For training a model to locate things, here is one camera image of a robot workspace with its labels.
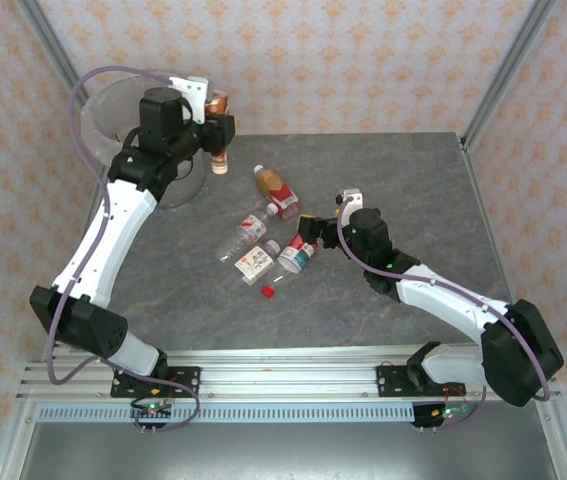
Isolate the small circuit board with LEDs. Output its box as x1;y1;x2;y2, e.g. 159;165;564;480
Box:
130;397;174;419
430;402;472;421

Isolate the aluminium frame post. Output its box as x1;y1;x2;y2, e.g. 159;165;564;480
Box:
15;0;84;109
461;0;560;151

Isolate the clear bottle white green label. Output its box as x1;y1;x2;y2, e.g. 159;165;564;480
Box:
233;239;281;288

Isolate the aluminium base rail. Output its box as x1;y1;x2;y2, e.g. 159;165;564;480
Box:
16;348;563;402

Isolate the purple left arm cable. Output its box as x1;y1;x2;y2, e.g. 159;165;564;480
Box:
45;65;202;435

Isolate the clear bottle red white label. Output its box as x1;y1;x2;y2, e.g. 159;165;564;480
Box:
216;201;281;264

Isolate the yellow red tea bottle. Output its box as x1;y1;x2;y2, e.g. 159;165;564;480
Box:
253;164;301;220

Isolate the clear plastic bin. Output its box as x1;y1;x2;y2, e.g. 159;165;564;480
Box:
80;69;205;209

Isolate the brown coffee drink bottle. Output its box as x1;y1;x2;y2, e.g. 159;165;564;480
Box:
204;89;231;176

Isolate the slotted grey cable duct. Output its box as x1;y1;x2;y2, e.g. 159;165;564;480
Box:
36;403;418;424

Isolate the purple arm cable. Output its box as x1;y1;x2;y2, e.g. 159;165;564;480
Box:
45;65;202;435
335;194;554;434

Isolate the clear plastic bag liner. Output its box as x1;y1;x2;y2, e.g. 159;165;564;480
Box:
80;69;139;162

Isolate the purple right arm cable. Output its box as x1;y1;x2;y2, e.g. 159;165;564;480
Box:
335;194;554;434

